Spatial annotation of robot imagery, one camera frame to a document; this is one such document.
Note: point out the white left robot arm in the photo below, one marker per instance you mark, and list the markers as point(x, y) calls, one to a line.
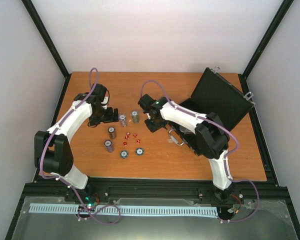
point(52, 151)

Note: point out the green 20 chip stack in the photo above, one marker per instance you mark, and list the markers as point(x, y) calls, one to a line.
point(135, 117)

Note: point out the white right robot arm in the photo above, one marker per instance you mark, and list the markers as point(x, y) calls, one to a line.
point(212, 138)

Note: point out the blue 10 chip stack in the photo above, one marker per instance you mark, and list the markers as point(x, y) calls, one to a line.
point(122, 118)

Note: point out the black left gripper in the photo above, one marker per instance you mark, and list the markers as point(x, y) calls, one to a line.
point(110, 115)

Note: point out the black aluminium frame rail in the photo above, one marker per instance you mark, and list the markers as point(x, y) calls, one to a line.
point(201, 192)

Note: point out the brown chip stack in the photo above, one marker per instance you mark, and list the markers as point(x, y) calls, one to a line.
point(112, 132)

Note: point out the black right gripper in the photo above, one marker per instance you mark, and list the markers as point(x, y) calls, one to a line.
point(153, 128)

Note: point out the black poker set case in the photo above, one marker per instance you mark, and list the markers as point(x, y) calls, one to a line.
point(214, 94)

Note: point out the white perforated cable strip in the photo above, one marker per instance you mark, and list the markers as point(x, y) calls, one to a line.
point(126, 210)

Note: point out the flat blue chip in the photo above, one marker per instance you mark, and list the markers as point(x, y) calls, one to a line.
point(139, 151)
point(124, 154)

